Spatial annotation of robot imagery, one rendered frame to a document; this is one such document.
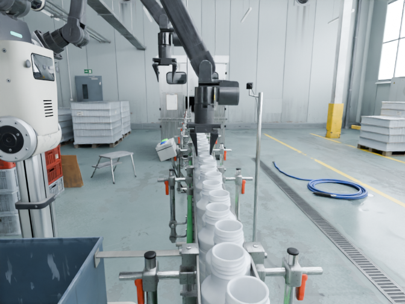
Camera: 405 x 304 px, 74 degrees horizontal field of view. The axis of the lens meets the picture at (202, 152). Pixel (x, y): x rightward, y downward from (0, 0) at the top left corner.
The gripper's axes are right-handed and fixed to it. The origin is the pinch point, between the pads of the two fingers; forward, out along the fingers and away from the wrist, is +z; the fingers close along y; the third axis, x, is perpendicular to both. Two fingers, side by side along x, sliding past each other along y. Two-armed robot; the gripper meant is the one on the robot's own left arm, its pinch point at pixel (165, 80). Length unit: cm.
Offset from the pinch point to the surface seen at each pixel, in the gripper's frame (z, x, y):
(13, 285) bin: 59, 56, 38
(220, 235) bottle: 24, 94, -15
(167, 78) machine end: -29, -424, 36
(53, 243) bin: 47, 56, 26
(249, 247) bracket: 28, 90, -20
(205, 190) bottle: 24, 76, -14
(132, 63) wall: -119, -974, 220
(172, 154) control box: 32.9, 3.4, -2.5
